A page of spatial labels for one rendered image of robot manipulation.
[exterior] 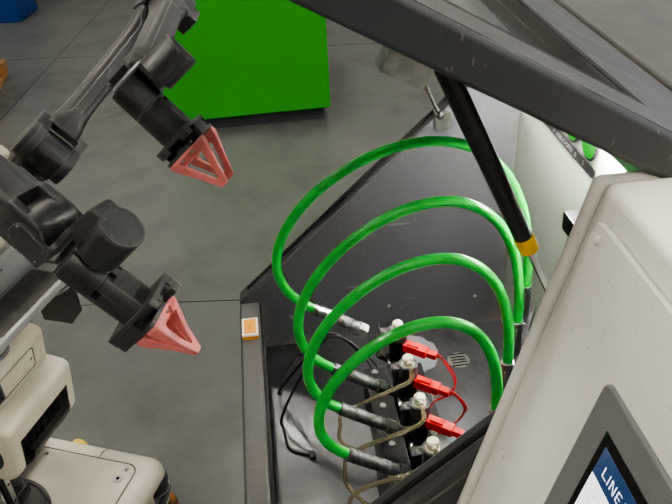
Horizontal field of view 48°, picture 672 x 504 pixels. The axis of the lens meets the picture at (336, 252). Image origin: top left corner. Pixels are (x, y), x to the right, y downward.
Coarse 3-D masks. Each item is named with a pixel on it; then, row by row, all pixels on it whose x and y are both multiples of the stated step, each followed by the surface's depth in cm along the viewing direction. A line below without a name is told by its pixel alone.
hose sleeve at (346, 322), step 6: (318, 306) 112; (312, 312) 112; (318, 312) 112; (324, 312) 112; (324, 318) 113; (342, 318) 114; (348, 318) 114; (336, 324) 114; (342, 324) 114; (348, 324) 114; (354, 324) 114; (354, 330) 115
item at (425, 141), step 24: (408, 144) 99; (432, 144) 99; (456, 144) 99; (504, 168) 102; (312, 192) 101; (288, 216) 103; (528, 216) 107; (528, 264) 112; (288, 288) 110; (528, 288) 114
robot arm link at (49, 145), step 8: (48, 136) 139; (56, 136) 140; (40, 144) 137; (48, 144) 138; (56, 144) 139; (64, 144) 141; (32, 152) 137; (40, 152) 138; (48, 152) 138; (56, 152) 139; (64, 152) 140; (24, 160) 138; (32, 160) 138; (40, 160) 138; (48, 160) 139; (56, 160) 139; (64, 160) 140; (40, 168) 139; (48, 168) 139; (56, 168) 140; (40, 176) 140; (48, 176) 141
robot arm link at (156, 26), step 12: (156, 0) 141; (168, 0) 139; (180, 0) 143; (156, 12) 134; (168, 12) 135; (180, 12) 140; (192, 12) 146; (144, 24) 135; (156, 24) 129; (168, 24) 132; (180, 24) 145; (192, 24) 145; (144, 36) 126; (156, 36) 126; (132, 48) 127; (144, 48) 120; (132, 60) 115; (108, 84) 115
